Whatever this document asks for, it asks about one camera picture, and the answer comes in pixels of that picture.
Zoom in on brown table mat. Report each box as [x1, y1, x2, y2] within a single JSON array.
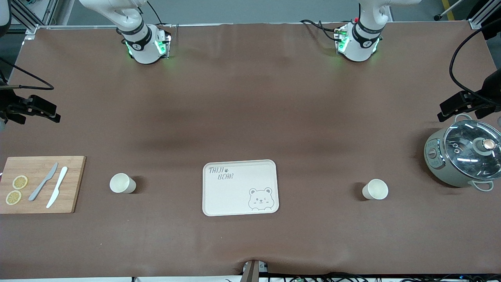
[[0, 22, 501, 279]]

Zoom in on white plastic knife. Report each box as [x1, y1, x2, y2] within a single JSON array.
[[46, 166, 68, 209]]

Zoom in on tripod leg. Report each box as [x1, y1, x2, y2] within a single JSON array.
[[434, 0, 467, 21]]

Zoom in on metal table edge mount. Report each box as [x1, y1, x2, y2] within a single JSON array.
[[242, 260, 269, 282]]

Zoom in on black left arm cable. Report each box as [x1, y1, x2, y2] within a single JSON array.
[[449, 23, 501, 106]]

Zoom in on gray plastic knife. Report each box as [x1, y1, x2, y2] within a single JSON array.
[[28, 163, 58, 202]]

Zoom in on bamboo cutting board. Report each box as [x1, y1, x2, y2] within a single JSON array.
[[0, 156, 87, 214]]

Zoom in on white IKEA cup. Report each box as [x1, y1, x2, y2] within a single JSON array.
[[362, 179, 389, 201], [110, 173, 137, 194]]

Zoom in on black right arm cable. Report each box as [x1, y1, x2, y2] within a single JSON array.
[[0, 58, 54, 91]]

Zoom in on gray-green electric pot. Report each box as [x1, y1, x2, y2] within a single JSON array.
[[424, 114, 501, 192]]

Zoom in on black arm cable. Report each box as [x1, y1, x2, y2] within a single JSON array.
[[449, 23, 501, 106], [0, 58, 54, 91]]

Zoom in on white bear print tray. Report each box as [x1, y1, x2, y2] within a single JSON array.
[[202, 159, 279, 217]]

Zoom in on aluminium frame profile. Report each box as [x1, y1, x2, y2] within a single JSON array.
[[10, 0, 59, 32], [468, 0, 501, 30]]

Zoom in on black base cable bundle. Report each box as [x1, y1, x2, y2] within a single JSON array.
[[300, 19, 342, 42]]

